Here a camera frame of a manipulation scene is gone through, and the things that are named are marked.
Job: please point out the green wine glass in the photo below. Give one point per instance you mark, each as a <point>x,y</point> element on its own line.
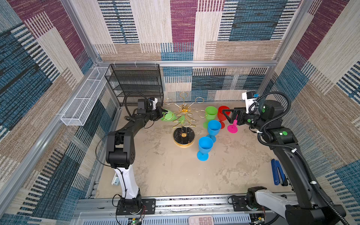
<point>170,116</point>
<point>211,114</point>

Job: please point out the black wire shelf rack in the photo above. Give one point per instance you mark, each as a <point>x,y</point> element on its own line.
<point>138,79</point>

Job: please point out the pink wine glass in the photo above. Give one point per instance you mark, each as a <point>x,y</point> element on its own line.
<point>232,128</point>

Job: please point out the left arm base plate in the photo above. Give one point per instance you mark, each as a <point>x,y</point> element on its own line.
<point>147,205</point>

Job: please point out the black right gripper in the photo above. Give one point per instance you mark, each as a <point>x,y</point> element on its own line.
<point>241,112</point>

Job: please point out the blue clip tool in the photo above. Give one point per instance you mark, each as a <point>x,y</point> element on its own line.
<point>279,176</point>

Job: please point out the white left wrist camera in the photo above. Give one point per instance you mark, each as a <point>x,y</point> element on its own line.
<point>152,102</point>

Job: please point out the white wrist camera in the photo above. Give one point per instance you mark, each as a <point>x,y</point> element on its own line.
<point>250,99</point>
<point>152,102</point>

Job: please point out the gold wine glass rack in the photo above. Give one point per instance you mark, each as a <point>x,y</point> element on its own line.
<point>184,134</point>

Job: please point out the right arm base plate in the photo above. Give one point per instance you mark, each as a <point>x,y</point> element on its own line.
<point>239,204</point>

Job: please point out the pink keypad device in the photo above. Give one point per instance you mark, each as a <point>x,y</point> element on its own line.
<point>201,220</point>

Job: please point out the red wine glass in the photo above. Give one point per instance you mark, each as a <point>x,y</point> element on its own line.
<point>221,116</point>

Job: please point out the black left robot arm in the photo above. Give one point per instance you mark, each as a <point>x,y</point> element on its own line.
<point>121,153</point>

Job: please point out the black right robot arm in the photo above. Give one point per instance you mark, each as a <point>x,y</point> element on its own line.
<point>313,206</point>

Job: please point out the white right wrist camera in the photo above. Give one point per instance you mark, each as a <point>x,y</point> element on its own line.
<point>250,99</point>

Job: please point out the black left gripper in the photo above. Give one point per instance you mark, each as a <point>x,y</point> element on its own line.
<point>159,114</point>

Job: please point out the light blue flat device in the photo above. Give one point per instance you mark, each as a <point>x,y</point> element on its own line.
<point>115,180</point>

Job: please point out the blue wine glass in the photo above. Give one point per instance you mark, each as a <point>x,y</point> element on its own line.
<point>205,145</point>
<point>214,128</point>

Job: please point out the white wire mesh basket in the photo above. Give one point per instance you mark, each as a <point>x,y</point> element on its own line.
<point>80,108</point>

